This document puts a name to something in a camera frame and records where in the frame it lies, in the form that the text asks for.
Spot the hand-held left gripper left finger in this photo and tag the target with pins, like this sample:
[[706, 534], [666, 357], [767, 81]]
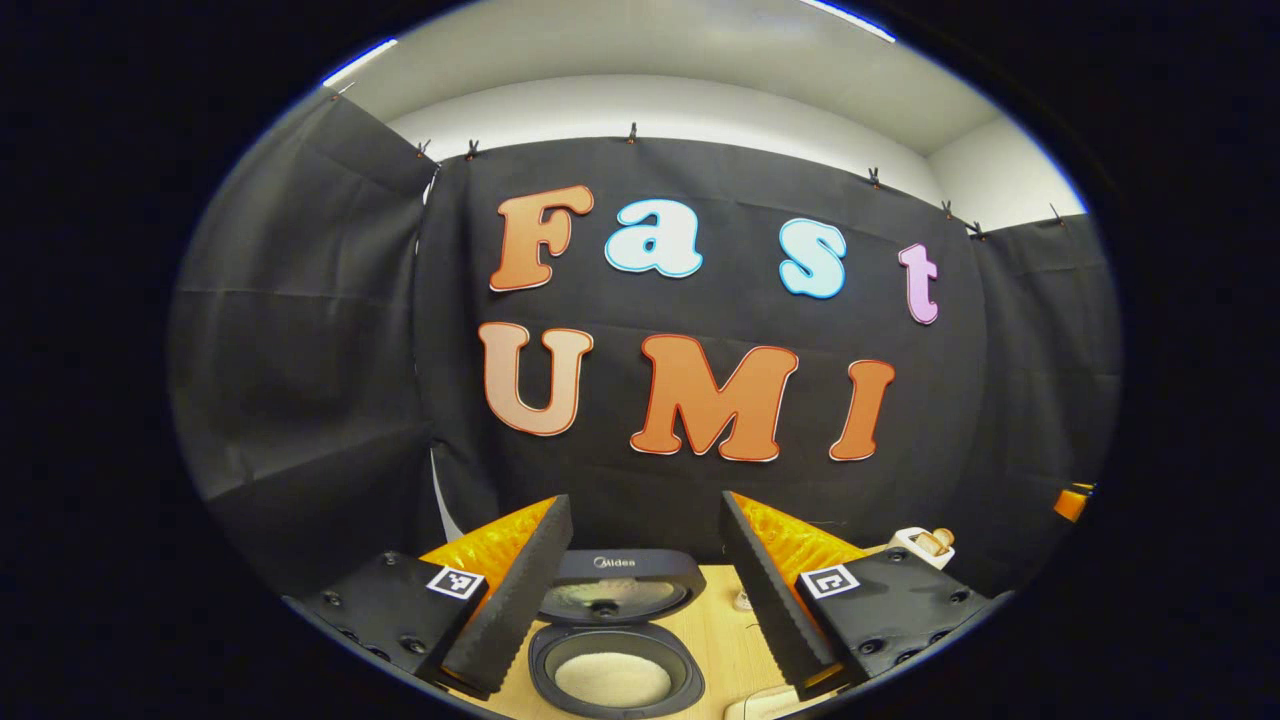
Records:
[[520, 610]]

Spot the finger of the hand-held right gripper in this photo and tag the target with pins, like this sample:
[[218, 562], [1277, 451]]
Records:
[[1072, 502]]

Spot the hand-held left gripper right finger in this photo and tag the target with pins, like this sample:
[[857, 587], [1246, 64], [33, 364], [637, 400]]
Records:
[[775, 610]]

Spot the white rice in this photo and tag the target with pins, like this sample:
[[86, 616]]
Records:
[[612, 678]]

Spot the dark grey rice cooker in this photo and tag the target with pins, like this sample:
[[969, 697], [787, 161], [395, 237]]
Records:
[[650, 568]]

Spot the toasted bread slice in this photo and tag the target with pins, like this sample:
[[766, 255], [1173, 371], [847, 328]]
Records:
[[943, 537], [930, 546]]

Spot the white toaster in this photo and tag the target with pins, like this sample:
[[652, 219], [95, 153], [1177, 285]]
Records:
[[908, 542]]

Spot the black backdrop cloth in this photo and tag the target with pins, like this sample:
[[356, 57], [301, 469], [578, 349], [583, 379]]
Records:
[[300, 380]]

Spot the row of black cloth clips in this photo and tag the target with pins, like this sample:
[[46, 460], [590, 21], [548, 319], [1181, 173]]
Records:
[[632, 133]]

